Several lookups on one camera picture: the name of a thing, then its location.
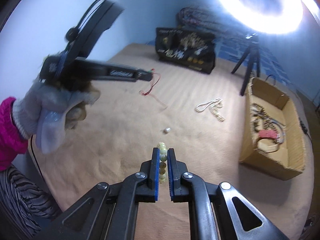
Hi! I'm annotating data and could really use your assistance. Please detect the open cardboard box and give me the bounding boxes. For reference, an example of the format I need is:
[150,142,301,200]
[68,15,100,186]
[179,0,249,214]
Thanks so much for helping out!
[239,77,306,180]

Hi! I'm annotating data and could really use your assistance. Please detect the folded floral quilt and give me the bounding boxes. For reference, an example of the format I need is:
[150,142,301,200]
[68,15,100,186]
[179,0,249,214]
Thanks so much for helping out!
[176,7,228,33]

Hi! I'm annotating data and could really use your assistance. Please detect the yellow bead bracelet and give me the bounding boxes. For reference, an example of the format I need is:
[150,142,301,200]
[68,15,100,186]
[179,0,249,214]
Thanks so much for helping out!
[157,141,168,183]

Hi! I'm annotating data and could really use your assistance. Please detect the pink sleeve forearm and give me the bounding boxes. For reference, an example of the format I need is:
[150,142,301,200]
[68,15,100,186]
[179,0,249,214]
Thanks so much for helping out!
[1,97,28,171]

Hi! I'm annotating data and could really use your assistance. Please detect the brown wooden bead necklace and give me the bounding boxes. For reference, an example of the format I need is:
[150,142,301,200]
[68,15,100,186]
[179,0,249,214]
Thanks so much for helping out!
[251,102,279,133]

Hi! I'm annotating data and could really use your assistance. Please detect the black snack bag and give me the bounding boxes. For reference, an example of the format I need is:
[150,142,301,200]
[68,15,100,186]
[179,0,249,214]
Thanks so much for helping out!
[155,27,216,74]

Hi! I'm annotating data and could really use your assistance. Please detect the black tripod stand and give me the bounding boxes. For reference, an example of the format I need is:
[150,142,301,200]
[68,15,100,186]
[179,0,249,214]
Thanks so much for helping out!
[231,34,260,96]

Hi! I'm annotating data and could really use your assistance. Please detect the red strap watch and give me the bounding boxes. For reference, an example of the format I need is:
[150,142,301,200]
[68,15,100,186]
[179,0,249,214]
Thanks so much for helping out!
[258,129,281,144]

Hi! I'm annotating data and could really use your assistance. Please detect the white ring light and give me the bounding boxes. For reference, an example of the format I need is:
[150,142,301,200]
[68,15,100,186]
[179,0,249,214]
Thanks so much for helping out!
[214,0,307,36]

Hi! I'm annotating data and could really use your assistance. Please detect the small silver bead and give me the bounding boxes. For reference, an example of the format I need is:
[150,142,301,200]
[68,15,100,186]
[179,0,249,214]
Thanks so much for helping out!
[163,127,171,134]

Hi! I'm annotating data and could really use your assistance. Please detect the red cord jade pendant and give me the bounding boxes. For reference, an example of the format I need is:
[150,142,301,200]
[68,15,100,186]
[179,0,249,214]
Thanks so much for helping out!
[139,69,168,109]

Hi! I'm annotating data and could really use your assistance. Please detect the left hand grey glove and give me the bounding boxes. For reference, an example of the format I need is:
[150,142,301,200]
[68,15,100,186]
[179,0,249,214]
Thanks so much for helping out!
[12,78,100,154]

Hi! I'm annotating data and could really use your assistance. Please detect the zebra pattern trousers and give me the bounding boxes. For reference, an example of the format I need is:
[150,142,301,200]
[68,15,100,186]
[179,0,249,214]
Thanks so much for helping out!
[1,165,62,239]

